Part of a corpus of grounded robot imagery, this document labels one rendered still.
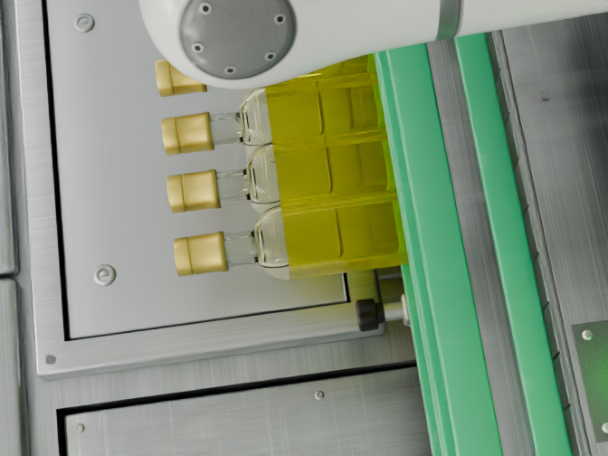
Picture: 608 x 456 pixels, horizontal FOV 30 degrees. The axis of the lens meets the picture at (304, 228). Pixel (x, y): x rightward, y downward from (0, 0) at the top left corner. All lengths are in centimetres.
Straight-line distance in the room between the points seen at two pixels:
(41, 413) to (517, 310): 51
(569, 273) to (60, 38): 64
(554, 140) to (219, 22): 38
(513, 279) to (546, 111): 13
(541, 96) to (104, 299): 48
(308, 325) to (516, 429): 33
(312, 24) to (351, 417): 62
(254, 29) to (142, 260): 60
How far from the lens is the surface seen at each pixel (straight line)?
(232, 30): 56
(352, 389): 113
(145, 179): 117
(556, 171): 87
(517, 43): 90
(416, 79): 90
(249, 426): 112
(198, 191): 100
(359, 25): 58
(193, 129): 102
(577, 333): 83
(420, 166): 87
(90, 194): 117
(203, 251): 98
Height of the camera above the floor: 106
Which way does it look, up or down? 1 degrees down
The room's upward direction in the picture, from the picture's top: 98 degrees counter-clockwise
